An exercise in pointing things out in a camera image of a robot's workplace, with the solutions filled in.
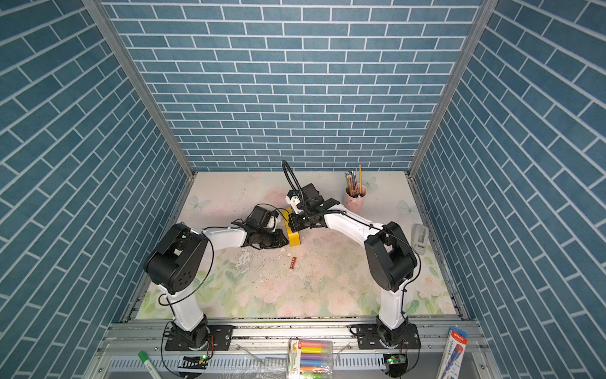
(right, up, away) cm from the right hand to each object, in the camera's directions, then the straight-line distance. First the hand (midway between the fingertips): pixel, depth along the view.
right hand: (291, 224), depth 90 cm
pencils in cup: (+25, +14, +10) cm, 31 cm away
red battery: (+1, -15, 0) cm, 15 cm away
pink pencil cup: (+26, +10, +7) cm, 29 cm away
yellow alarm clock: (+1, -5, -1) cm, 5 cm away
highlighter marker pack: (+7, -37, -20) cm, 43 cm away
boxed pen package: (+51, -37, -19) cm, 66 cm away
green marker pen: (-38, -40, -22) cm, 59 cm away
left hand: (0, -8, +5) cm, 10 cm away
